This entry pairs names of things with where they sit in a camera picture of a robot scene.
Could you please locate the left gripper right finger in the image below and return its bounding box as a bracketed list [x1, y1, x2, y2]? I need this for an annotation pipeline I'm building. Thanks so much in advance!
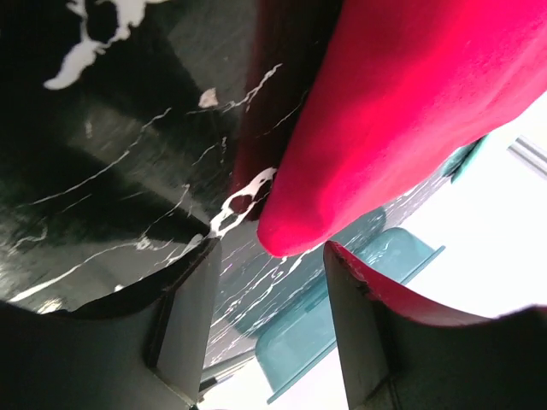
[323, 242, 546, 409]

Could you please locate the right aluminium frame post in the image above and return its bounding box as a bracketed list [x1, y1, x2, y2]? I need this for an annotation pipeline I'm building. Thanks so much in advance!
[508, 136, 547, 179]

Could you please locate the folded cyan t shirt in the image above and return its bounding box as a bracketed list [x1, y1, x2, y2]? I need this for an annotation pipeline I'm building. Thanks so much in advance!
[441, 134, 490, 184]

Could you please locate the clear blue plastic bin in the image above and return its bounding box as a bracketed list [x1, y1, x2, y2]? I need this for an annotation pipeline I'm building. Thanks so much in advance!
[234, 208, 445, 405]

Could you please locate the red t shirt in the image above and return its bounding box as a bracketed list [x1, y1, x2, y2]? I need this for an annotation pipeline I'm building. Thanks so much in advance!
[232, 0, 547, 260]

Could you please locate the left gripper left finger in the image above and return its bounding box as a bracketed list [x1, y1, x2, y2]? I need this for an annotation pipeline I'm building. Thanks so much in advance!
[1, 239, 221, 409]

